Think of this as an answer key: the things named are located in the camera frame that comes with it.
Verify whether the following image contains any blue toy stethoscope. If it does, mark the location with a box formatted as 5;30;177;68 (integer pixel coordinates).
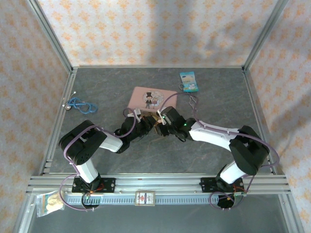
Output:
62;91;99;115

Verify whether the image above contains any grey slotted cable duct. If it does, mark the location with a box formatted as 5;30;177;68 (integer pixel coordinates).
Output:
65;193;244;206

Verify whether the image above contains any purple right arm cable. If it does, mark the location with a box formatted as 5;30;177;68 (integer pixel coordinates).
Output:
157;91;280;210

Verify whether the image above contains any aluminium mounting rail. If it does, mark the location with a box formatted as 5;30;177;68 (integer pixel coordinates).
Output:
26;173;291;195

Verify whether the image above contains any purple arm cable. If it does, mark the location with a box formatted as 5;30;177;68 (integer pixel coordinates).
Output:
157;91;280;210
59;107;137;212

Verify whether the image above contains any blue snack packet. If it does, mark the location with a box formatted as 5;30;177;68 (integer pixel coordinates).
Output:
179;71;200;93

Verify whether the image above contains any pink cartoon couple box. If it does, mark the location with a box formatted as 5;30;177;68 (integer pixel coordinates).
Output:
127;86;178;117

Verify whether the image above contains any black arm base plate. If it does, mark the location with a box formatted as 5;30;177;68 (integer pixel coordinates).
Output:
71;177;116;194
200;177;245;194

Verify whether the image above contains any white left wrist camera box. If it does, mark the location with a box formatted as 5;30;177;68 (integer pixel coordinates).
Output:
126;108;142;122

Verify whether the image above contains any aluminium frame post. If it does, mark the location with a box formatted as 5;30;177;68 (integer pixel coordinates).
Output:
242;0;290;73
26;0;74;74

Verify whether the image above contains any red and white label card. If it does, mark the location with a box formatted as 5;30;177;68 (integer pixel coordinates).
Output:
134;190;156;207

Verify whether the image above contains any aluminium table edge rail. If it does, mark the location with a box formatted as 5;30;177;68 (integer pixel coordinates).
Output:
38;67;78;176
242;67;278;175

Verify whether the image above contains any bent metal wire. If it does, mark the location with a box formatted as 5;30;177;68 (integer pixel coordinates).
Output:
188;93;198;109

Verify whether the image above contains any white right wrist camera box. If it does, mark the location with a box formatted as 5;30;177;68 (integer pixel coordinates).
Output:
156;109;169;126

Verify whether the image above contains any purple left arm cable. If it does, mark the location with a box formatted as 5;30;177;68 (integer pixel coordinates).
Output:
59;107;137;212

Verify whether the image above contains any clear plastic snack bag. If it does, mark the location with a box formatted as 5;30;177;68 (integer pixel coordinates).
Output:
35;190;65;218

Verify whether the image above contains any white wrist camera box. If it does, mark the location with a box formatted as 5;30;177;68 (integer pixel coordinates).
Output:
126;108;142;122
156;109;169;126

